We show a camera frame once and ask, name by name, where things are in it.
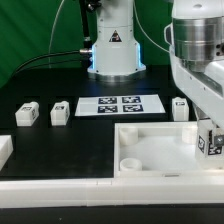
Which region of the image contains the white marker sheet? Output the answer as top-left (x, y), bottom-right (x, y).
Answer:
top-left (75, 95), bottom-right (165, 116)

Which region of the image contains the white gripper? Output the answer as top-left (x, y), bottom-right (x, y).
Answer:
top-left (170, 50), bottom-right (224, 147)

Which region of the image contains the black cable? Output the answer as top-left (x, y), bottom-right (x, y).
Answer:
top-left (13, 48), bottom-right (94, 76)

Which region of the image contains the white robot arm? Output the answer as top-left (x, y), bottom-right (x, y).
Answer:
top-left (84, 0), bottom-right (224, 147)

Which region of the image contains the white square tabletop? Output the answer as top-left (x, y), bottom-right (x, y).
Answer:
top-left (114, 122), bottom-right (224, 178)

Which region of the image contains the white front obstacle bar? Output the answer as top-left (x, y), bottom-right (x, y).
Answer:
top-left (0, 176), bottom-right (224, 208)

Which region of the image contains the white obstacle bar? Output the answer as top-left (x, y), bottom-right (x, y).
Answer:
top-left (0, 135), bottom-right (13, 171)
top-left (0, 176), bottom-right (224, 208)

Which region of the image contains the green backdrop curtain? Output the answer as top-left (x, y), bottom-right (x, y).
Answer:
top-left (0, 0), bottom-right (172, 87)

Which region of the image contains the white thin cable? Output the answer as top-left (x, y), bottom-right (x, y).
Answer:
top-left (48, 0), bottom-right (68, 69)

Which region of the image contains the white left obstacle bar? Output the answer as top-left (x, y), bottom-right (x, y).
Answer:
top-left (0, 135), bottom-right (13, 171)

